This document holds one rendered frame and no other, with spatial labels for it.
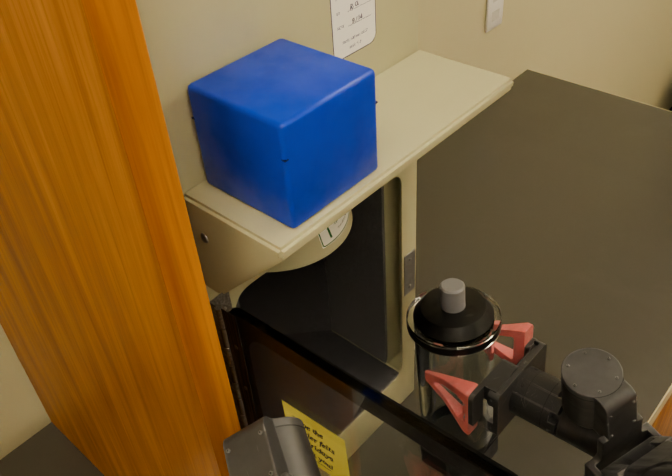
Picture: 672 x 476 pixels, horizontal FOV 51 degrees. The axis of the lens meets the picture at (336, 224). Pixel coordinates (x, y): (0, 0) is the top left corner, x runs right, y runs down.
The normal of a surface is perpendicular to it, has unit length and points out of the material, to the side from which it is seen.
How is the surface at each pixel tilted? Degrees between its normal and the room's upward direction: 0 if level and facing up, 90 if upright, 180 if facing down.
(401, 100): 0
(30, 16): 90
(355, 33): 90
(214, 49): 90
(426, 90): 0
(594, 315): 0
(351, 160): 90
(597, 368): 11
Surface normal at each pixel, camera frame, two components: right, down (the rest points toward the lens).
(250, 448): -0.45, -0.50
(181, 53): 0.75, 0.38
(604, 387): -0.23, -0.71
